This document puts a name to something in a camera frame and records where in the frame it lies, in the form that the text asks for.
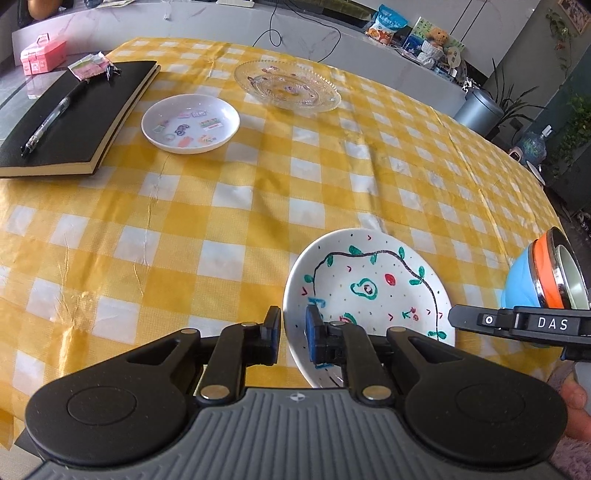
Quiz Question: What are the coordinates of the white fruit-print plate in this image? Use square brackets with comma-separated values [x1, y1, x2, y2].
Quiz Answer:
[283, 228, 457, 389]

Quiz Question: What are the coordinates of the pink fluffy garment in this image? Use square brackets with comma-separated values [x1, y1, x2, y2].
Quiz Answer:
[549, 434, 591, 480]

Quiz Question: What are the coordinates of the person's right hand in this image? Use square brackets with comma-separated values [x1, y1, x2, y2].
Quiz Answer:
[561, 371, 591, 439]

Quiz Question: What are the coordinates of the framed wall picture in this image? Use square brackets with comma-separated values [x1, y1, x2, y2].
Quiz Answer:
[556, 0, 583, 35]

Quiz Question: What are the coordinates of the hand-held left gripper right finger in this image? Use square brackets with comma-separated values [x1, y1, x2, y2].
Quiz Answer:
[305, 307, 468, 403]

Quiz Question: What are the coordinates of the hanging vine plant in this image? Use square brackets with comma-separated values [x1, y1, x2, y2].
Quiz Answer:
[545, 9, 578, 70]

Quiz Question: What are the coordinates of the black pen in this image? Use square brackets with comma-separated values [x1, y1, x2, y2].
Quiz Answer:
[21, 83, 90, 155]

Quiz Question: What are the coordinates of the blue snack bag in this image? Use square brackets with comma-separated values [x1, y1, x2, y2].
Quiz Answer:
[367, 4, 409, 44]

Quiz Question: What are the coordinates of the clear glass plate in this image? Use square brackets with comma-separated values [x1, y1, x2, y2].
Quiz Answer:
[233, 60, 342, 112]

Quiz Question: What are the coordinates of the yellow checked tablecloth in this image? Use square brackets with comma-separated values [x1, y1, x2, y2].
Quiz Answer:
[0, 37, 566, 450]

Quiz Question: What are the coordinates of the blue steel-lined bowl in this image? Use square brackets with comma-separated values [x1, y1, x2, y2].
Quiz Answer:
[504, 244, 555, 348]

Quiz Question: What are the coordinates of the orange steel-lined bowl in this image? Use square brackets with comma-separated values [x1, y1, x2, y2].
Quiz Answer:
[529, 227, 583, 309]

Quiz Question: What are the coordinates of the pale green ceramic bowl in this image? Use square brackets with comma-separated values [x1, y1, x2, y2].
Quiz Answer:
[555, 244, 591, 310]

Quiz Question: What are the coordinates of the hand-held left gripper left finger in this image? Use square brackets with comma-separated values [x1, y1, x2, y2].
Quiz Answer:
[139, 305, 282, 403]

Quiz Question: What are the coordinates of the large water bottle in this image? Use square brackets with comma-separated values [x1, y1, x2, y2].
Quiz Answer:
[519, 126, 555, 164]

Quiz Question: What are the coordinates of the grey-blue trash can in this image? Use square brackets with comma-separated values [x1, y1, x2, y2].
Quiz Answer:
[455, 88, 505, 134]

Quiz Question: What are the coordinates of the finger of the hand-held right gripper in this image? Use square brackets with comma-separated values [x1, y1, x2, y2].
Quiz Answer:
[448, 305, 515, 337]

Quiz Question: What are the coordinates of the brown teddy bear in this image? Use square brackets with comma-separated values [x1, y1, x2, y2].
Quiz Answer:
[422, 27, 451, 68]

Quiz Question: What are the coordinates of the pink storage box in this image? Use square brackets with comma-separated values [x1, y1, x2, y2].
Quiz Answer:
[19, 33, 68, 76]

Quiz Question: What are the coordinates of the black notebook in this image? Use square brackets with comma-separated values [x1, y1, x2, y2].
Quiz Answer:
[0, 60, 161, 180]

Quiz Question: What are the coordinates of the black cable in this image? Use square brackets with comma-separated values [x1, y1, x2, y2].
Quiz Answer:
[252, 0, 342, 61]

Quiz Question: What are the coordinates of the green picture board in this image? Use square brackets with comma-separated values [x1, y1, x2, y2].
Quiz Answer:
[409, 16, 465, 70]

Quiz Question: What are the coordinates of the small white sticker dish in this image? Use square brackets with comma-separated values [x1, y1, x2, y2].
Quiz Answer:
[141, 93, 241, 154]

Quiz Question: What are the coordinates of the potted long-leaf plant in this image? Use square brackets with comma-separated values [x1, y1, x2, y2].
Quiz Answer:
[485, 60, 546, 134]

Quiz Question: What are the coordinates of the pink paper packet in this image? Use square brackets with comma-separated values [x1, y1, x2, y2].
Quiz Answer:
[68, 52, 109, 81]

